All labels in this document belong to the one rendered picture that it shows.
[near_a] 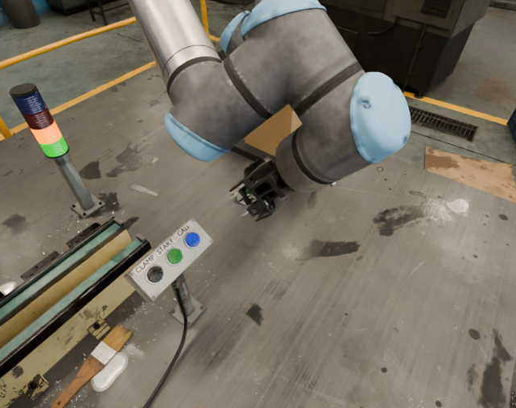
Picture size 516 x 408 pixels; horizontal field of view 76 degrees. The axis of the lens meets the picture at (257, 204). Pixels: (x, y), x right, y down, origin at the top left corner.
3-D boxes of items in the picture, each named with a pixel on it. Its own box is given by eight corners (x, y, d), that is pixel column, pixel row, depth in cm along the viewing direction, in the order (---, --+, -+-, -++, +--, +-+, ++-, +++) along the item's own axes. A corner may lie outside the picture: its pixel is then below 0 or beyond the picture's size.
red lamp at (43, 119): (36, 133, 83) (27, 117, 80) (24, 125, 86) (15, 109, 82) (58, 122, 87) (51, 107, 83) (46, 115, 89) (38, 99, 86)
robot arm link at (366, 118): (385, 53, 37) (432, 126, 38) (314, 109, 48) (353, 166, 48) (343, 78, 32) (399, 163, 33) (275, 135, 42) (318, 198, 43)
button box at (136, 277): (147, 303, 64) (153, 302, 60) (121, 276, 63) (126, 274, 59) (206, 245, 74) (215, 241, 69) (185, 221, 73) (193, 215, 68)
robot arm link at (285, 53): (211, 40, 37) (275, 132, 38) (296, -43, 32) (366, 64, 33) (239, 51, 45) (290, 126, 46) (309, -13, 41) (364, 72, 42)
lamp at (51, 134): (45, 147, 87) (36, 133, 83) (33, 139, 89) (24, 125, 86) (66, 136, 90) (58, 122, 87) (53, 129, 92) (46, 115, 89)
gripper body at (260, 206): (226, 190, 56) (262, 163, 46) (256, 163, 61) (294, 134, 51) (254, 224, 57) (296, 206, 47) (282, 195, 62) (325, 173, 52)
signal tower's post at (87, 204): (84, 218, 106) (14, 100, 75) (70, 208, 109) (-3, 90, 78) (105, 204, 110) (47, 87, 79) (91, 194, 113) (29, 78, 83)
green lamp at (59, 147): (53, 160, 90) (45, 147, 87) (41, 152, 92) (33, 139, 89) (73, 150, 93) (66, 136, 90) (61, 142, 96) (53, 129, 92)
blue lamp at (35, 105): (27, 117, 80) (18, 100, 77) (15, 109, 82) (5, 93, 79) (51, 107, 83) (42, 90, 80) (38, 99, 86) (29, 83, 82)
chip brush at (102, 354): (63, 417, 69) (61, 416, 68) (48, 403, 70) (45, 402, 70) (134, 333, 81) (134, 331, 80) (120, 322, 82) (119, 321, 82)
